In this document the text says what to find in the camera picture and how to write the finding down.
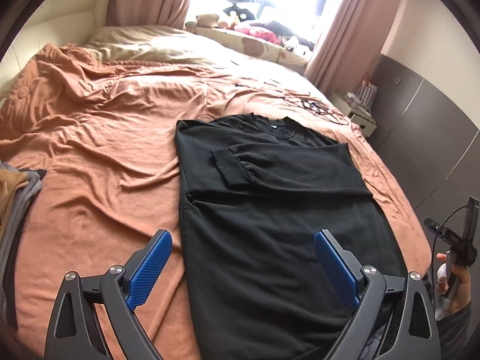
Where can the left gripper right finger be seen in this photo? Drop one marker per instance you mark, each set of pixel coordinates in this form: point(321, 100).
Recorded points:
point(410, 329)

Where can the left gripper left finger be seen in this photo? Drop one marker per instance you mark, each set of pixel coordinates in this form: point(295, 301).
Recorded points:
point(74, 330)

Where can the black sweatshirt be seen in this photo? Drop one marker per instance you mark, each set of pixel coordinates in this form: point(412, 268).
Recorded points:
point(254, 192)

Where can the folded brown grey clothes stack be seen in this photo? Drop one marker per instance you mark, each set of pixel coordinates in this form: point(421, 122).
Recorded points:
point(19, 189)

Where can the person right hand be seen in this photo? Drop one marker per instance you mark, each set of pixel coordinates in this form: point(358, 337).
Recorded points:
point(453, 285)

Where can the dark grey wardrobe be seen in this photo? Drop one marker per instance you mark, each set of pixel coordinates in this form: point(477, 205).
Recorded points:
point(427, 142)

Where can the white bedside nightstand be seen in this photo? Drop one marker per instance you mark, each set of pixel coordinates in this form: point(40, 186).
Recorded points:
point(349, 107)

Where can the striped gift bag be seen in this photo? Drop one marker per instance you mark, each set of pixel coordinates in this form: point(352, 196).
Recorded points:
point(366, 93)

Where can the orange bed blanket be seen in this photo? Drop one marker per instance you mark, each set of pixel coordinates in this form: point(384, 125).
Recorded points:
point(105, 132)

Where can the pink curtain right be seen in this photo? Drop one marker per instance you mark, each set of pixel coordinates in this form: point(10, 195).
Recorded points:
point(351, 46)

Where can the beige pillow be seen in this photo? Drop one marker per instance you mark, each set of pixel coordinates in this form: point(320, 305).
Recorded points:
point(158, 44)

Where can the bear print bedding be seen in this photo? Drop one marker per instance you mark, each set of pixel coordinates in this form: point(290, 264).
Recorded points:
point(253, 47)

